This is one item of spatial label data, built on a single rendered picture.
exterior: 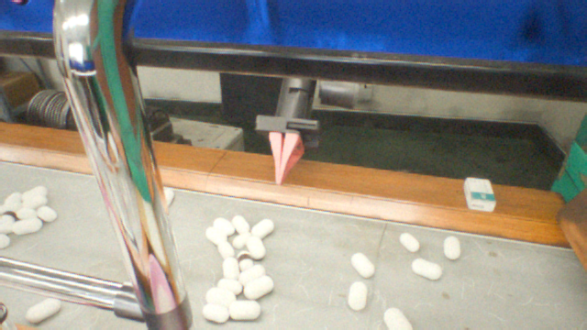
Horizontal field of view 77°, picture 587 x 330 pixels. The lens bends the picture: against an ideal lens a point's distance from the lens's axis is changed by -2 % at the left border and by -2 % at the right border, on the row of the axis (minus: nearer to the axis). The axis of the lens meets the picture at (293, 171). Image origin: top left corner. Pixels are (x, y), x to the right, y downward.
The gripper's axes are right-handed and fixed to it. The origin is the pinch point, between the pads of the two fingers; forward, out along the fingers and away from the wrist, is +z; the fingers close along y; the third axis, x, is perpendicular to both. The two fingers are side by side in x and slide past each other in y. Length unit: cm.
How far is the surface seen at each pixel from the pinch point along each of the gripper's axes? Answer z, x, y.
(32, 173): 4.8, 2.5, -48.4
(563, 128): -92, 158, 115
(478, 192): -3.1, 3.9, 30.1
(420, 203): -0.2, 4.1, 21.8
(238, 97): -96, 163, -82
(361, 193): -0.6, 4.2, 12.7
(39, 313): 23.5, -15.6, -20.7
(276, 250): 11.1, -2.6, 2.2
